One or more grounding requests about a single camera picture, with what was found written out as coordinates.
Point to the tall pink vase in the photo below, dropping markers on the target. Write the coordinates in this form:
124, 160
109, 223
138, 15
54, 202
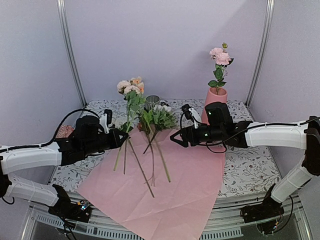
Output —
214, 94

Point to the pink rose flower stem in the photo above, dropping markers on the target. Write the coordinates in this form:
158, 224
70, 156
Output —
222, 60

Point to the green leafy white stem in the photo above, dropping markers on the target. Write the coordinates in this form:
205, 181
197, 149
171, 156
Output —
152, 122

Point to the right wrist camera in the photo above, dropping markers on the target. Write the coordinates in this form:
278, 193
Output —
191, 114

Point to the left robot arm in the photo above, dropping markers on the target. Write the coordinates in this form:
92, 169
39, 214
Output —
17, 159

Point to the pink flower bouquet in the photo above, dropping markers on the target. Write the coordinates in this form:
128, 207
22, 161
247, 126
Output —
127, 141

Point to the aluminium front rail base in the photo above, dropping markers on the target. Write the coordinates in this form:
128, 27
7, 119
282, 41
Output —
231, 218

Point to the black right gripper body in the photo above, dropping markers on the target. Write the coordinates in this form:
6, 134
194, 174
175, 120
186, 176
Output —
215, 134

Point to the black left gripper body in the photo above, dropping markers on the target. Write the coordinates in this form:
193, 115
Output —
95, 146

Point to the peach rose flower stem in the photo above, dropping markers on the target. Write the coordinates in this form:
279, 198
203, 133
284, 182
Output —
133, 93

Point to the dark red saucer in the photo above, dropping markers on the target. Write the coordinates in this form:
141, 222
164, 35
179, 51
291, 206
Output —
166, 103

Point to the pink wrapping paper sheet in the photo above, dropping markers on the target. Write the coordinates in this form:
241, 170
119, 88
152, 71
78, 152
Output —
196, 177

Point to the left aluminium frame post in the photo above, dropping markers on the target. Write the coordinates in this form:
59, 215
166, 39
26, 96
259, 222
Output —
62, 13

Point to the striped ceramic cup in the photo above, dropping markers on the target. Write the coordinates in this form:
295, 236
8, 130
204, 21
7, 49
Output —
151, 101

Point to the aluminium frame post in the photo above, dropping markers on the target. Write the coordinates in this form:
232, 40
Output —
62, 13
270, 5

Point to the right aluminium frame post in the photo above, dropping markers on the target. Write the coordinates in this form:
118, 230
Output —
270, 5

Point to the floral patterned tablecloth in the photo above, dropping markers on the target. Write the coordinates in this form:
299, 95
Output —
246, 171

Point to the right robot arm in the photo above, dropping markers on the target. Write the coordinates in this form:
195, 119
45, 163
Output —
303, 136

